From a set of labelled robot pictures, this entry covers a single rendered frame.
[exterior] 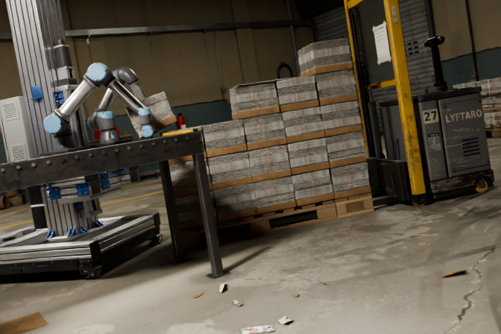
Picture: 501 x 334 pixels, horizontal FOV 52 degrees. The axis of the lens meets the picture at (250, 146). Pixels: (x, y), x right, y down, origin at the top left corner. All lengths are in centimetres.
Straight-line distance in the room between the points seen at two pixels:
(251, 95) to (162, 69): 730
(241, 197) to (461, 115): 172
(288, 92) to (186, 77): 745
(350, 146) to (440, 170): 68
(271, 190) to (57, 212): 150
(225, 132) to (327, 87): 81
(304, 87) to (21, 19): 201
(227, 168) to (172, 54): 757
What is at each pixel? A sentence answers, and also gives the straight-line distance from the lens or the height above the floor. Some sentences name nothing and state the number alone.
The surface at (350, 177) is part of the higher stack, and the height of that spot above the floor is 28.
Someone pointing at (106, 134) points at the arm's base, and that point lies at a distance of 391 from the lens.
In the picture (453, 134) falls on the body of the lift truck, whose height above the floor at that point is 47.
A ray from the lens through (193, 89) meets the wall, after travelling 1110.
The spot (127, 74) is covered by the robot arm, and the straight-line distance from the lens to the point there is 410.
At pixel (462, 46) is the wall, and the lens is 1019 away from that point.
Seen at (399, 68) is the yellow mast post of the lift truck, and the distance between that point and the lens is 384.
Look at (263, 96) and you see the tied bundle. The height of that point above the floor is 96.
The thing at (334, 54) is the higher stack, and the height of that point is 119.
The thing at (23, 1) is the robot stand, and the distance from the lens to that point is 395.
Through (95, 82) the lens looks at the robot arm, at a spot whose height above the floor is 120.
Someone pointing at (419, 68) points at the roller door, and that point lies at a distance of 1081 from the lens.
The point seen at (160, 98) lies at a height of 106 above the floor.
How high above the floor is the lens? 82
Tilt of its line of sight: 3 degrees down
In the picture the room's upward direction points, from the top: 9 degrees counter-clockwise
